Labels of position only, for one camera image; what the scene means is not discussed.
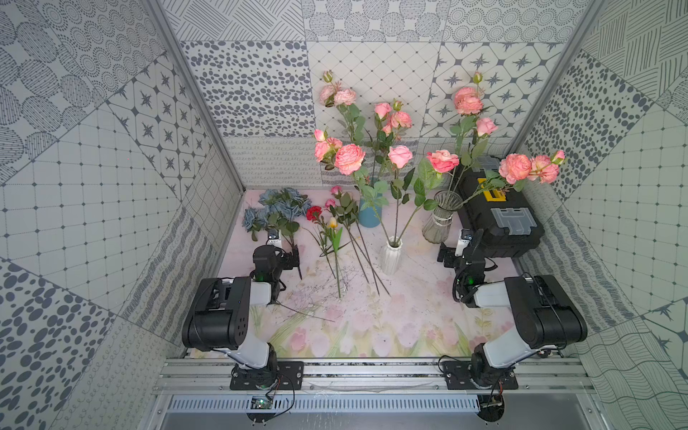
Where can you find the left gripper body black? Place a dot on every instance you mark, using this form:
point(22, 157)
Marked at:
point(293, 258)

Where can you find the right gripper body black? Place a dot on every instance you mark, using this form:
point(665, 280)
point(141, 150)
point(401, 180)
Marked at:
point(449, 255)

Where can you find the red carnation stem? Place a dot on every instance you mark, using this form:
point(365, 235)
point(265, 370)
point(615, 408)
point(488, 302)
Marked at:
point(322, 235)

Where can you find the large pink peony spray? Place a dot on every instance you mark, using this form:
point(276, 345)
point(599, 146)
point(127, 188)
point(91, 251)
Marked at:
point(468, 101)

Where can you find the pink carnation spray stem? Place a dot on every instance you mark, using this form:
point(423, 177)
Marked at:
point(335, 96)

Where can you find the pink rose single stem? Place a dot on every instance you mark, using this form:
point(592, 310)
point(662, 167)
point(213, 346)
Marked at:
point(383, 137)

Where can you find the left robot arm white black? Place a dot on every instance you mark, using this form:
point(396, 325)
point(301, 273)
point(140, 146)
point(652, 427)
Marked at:
point(219, 317)

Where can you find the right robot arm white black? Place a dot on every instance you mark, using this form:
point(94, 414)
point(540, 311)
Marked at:
point(544, 317)

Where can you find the clear glass vase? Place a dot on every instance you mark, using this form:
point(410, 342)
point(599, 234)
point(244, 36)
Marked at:
point(437, 227)

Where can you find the small white ribbed vase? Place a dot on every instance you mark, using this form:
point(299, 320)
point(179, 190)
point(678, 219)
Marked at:
point(391, 255)

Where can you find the tall blue ceramic vase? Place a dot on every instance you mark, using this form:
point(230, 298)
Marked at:
point(369, 209)

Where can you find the blue grey rose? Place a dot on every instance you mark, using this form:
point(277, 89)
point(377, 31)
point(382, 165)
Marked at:
point(280, 210)

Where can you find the black toolbox yellow label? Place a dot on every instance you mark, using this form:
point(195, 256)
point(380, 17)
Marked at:
point(510, 226)

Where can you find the magenta rosebud stem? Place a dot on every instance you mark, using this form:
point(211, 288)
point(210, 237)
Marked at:
point(345, 209)

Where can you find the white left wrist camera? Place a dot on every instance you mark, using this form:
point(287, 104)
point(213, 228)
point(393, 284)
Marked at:
point(274, 238)

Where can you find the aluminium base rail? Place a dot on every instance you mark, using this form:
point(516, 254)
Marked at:
point(375, 375)

